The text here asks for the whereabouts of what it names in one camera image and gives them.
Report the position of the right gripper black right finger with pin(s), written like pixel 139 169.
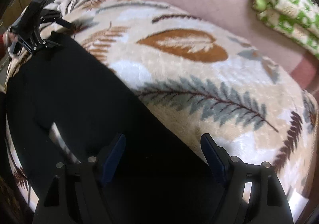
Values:
pixel 251 193

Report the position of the black pants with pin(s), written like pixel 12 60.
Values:
pixel 64 106

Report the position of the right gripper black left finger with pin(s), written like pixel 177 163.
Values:
pixel 77 192

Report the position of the person's left hand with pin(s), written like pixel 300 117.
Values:
pixel 7 39

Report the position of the green patterned folded blanket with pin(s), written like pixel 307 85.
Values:
pixel 296 19

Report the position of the leaf-patterned beige fleece blanket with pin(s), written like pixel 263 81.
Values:
pixel 195 78

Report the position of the pink bed sheet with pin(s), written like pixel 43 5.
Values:
pixel 238 17

